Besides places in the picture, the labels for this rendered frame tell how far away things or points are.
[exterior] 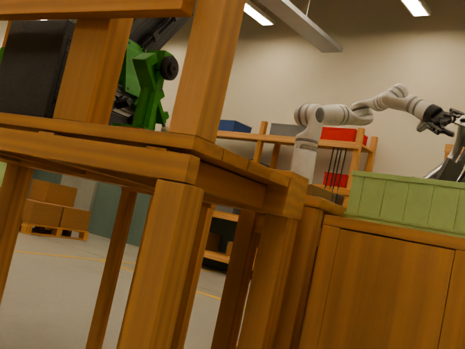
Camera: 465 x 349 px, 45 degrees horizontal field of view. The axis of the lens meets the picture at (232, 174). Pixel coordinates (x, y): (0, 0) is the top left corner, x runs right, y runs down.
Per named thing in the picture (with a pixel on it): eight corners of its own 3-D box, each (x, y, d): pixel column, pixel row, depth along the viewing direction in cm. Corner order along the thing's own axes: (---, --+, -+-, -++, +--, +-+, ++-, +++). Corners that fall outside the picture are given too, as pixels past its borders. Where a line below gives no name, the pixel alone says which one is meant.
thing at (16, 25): (29, 124, 215) (50, 39, 218) (84, 131, 199) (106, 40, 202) (-13, 111, 199) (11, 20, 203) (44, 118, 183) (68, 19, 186)
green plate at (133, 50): (128, 104, 214) (130, 53, 218) (145, 100, 210) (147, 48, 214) (107, 96, 204) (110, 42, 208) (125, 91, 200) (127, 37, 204)
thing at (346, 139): (326, 305, 667) (362, 126, 687) (151, 254, 851) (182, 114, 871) (346, 306, 710) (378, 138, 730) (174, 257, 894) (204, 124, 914)
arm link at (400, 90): (403, 78, 222) (387, 87, 236) (387, 91, 221) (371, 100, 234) (414, 93, 223) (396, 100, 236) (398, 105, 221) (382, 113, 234)
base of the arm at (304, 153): (293, 185, 228) (299, 145, 229) (314, 188, 223) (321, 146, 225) (284, 182, 220) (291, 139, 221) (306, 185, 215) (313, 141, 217)
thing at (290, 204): (22, 167, 273) (30, 136, 274) (301, 221, 194) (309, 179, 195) (-2, 160, 261) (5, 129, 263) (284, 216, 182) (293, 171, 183)
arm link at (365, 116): (360, 127, 262) (330, 128, 243) (357, 107, 262) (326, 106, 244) (378, 122, 255) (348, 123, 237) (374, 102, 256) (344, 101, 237)
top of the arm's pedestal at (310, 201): (276, 206, 243) (278, 196, 243) (347, 218, 226) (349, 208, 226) (241, 194, 215) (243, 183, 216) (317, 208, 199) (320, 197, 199)
